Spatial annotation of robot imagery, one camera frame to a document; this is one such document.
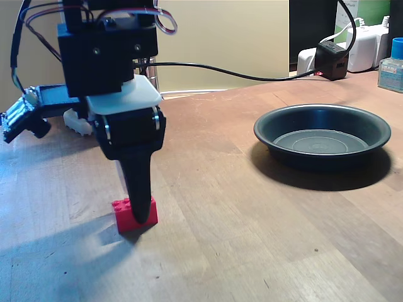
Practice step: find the clear bottle blue cap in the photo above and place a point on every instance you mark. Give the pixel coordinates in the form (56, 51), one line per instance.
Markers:
(392, 74)

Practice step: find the black cube power adapter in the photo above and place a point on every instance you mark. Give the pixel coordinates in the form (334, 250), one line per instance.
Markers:
(330, 63)

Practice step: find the dark round metal pan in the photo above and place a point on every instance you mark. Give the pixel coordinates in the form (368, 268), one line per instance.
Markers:
(321, 144)

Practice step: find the red lego block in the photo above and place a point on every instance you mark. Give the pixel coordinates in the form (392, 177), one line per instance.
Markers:
(126, 220)

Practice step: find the black camera mount with board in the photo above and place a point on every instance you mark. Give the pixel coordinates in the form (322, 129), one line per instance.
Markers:
(28, 116)

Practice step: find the large white charger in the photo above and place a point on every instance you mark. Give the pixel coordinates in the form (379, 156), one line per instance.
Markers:
(363, 50)

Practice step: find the metal pole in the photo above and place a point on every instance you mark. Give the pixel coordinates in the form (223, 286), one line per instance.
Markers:
(153, 75)

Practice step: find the slim white plug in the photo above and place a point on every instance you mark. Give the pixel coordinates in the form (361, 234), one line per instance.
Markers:
(383, 44)

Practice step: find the green white box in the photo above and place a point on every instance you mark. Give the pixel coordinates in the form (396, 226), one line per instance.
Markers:
(368, 9)

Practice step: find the white power strip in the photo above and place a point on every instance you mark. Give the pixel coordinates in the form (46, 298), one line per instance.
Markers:
(306, 61)

